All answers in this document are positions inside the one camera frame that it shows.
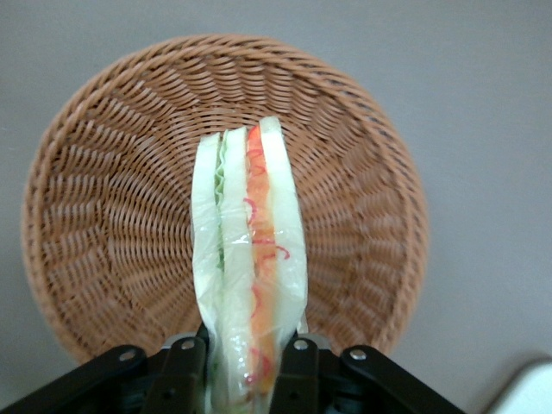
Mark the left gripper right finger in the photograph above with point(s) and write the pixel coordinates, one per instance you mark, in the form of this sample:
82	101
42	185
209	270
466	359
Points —
310	379

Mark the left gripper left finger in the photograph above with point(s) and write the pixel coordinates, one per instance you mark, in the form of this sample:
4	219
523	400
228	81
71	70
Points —
172	379

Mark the plastic triangle sandwich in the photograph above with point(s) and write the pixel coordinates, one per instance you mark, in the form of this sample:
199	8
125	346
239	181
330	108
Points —
239	259

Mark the brown round wicker basket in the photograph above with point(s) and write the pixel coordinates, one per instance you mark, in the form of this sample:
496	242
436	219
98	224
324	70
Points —
129	194

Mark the cream rectangular serving tray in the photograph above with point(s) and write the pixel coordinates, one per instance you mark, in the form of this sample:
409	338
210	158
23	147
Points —
530	388

